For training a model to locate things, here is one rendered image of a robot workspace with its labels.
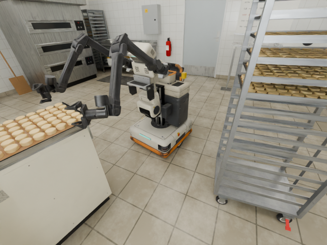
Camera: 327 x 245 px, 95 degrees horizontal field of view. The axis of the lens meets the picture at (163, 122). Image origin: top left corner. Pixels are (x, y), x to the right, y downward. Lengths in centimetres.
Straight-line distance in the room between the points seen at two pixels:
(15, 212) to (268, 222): 175
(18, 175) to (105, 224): 81
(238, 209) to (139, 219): 87
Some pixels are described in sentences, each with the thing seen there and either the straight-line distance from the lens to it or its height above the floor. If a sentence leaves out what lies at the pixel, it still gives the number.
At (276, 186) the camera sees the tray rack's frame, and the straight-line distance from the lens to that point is 178.
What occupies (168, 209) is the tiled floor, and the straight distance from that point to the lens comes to 156.
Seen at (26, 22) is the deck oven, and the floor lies 150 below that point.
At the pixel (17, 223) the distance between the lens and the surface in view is 129.
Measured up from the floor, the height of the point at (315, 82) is 114.
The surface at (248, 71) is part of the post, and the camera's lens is 89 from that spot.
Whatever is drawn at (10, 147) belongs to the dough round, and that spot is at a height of 92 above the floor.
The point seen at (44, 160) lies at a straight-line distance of 109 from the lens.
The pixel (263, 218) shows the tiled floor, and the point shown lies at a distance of 172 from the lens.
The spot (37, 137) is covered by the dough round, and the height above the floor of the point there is 92.
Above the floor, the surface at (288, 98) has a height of 105.
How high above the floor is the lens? 139
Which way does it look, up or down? 33 degrees down
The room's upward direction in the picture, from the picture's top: 2 degrees counter-clockwise
